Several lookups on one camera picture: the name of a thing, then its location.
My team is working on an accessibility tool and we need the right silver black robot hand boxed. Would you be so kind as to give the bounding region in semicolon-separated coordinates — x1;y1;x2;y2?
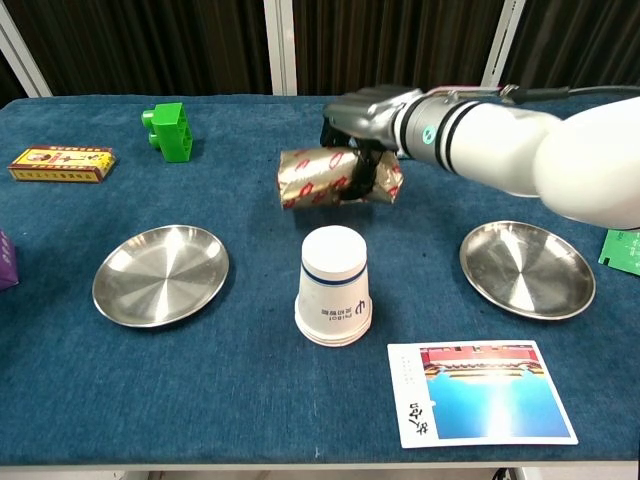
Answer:
321;84;426;202

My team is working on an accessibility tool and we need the gold red snack packet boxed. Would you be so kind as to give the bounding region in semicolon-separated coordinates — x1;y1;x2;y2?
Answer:
276;147;405;210

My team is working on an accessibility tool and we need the white paper cup blue stripe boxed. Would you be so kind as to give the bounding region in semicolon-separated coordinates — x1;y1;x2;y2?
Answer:
293;225;374;349

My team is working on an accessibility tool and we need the round stainless steel plate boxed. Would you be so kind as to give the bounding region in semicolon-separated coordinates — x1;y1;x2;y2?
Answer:
92;224;231;329
459;220;597;321

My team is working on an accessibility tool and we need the dark pleated curtain panel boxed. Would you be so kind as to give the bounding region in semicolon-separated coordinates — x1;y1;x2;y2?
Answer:
497;0;640;96
4;0;274;96
292;0;504;96
0;49;29;107

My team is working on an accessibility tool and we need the green toy building brick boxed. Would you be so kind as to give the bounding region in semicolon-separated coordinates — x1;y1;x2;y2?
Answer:
141;102;195;163

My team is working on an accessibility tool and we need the green sachet packet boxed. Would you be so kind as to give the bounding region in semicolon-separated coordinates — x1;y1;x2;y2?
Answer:
598;227;640;277

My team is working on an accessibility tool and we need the blue table cloth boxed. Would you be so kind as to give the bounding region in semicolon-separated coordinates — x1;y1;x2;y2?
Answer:
0;94;640;467

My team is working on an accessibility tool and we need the photo postcard with blue water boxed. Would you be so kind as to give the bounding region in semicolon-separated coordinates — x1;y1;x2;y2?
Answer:
387;339;580;450

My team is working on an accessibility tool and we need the yellow and red carton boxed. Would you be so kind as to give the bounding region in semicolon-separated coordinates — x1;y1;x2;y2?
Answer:
8;144;118;184

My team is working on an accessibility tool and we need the purple box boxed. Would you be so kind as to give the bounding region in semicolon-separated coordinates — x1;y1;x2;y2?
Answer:
0;229;20;292

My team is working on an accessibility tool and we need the white frame post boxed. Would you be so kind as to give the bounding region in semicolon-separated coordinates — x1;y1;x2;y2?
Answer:
478;0;527;89
263;0;299;96
0;0;54;99

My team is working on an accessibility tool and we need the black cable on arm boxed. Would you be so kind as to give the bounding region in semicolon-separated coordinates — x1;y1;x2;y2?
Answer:
424;83;640;107

